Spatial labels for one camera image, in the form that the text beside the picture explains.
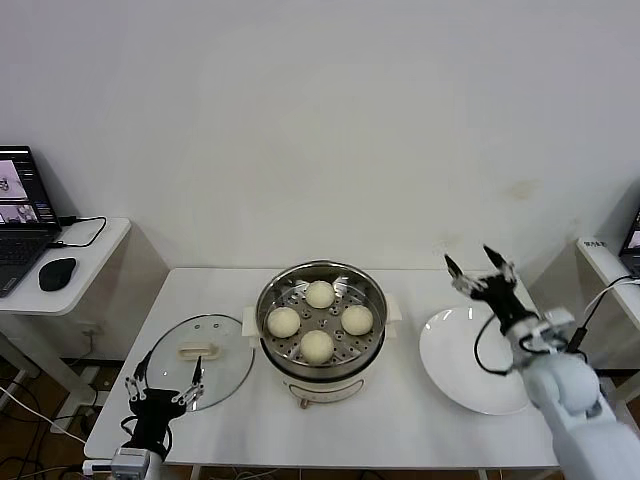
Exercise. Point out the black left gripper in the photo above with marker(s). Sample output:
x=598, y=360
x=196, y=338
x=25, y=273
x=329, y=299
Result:
x=150, y=415

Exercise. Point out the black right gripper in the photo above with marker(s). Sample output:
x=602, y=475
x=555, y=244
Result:
x=502, y=300

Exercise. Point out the round glass pot lid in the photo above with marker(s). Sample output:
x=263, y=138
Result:
x=220, y=360

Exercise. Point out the white steamed baozi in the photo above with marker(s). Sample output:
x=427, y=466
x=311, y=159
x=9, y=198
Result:
x=357, y=320
x=320, y=294
x=283, y=322
x=316, y=346

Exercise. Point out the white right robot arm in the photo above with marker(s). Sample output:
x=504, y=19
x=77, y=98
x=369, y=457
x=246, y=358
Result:
x=565, y=390

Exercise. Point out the perforated steel steamer basket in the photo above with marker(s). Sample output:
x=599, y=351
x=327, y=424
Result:
x=367, y=295

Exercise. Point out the white round plate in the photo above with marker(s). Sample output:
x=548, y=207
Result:
x=450, y=360

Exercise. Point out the white side table with label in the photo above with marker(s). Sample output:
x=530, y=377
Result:
x=600, y=260

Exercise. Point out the dark laptop with label table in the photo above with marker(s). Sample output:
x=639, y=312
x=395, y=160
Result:
x=632, y=245

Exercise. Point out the black computer mouse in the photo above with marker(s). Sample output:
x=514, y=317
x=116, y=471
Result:
x=57, y=274

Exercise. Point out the cream electric pot base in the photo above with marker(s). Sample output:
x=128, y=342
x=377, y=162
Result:
x=320, y=385

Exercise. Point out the black open laptop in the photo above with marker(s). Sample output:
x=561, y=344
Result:
x=17, y=250

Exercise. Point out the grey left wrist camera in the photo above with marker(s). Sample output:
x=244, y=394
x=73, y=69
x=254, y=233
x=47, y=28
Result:
x=130, y=460

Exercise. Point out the white wall socket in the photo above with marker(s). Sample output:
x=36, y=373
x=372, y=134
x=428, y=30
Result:
x=90, y=330

